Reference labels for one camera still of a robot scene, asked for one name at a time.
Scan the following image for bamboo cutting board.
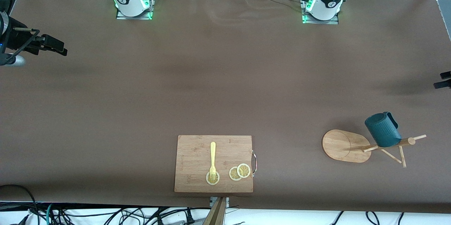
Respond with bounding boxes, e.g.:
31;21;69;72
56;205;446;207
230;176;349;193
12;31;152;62
174;135;257;194

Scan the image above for tangled black cables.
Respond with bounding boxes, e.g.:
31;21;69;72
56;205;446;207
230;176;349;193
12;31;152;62
55;207;198;225

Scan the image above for brown table cover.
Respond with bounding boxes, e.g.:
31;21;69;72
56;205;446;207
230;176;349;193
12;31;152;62
0;0;451;215

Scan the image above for metal bracket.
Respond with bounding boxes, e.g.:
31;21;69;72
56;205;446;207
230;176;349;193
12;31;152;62
210;197;230;208

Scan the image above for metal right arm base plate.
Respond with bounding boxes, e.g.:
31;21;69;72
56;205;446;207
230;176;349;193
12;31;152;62
116;0;154;20

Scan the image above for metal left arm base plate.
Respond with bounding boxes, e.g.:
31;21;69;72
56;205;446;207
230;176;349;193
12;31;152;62
302;0;339;25

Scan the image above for lemon slice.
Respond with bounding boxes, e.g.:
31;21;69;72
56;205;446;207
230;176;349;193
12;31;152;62
206;170;220;186
229;166;243;181
237;163;251;179

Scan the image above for teal mug yellow inside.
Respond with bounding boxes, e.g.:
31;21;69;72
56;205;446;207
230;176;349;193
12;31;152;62
364;112;402;148

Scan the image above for yellow plastic fork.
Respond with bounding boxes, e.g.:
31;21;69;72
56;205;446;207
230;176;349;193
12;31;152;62
209;142;217;181

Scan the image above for wooden mug rack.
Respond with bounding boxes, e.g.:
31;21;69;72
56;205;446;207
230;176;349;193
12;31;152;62
322;129;427;168

